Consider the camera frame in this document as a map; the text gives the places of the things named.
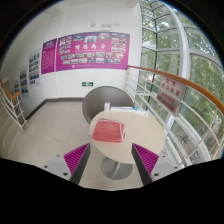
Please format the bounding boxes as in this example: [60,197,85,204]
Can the white photo wall poster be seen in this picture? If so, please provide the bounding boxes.
[28,48,42,88]
[18,64,30,98]

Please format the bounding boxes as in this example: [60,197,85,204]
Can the long white blue-ended box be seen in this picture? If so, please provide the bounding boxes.
[133,107,150,117]

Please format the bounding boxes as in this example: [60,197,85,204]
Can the white stair railing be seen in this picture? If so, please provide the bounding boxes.
[0,77,28,129]

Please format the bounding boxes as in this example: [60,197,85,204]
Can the grey round-backed chair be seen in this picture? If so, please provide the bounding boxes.
[81,85,135,125]

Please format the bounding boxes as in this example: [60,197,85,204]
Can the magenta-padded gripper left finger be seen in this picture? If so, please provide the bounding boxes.
[42,142,92,186]

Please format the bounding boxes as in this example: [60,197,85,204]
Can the white red-lettered warning sign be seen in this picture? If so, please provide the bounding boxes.
[156,75,187,116]

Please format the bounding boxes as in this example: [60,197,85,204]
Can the narrow magenta text poster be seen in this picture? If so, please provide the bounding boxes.
[40,37,58,75]

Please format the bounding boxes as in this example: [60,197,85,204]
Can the white railing with orange handrail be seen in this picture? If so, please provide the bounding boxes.
[125,64,224,166]

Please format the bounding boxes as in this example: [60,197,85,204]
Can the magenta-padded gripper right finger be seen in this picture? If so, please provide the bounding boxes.
[131,142,183,186]

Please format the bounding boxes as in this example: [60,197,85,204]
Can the coral red towel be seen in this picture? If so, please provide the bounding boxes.
[91,118,127,144]

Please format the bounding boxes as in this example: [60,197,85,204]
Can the grey metal table base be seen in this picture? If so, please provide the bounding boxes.
[100,156,134,181]

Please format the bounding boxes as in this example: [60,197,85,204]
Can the large magenta photo poster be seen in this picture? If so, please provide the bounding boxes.
[55,31,131,72]

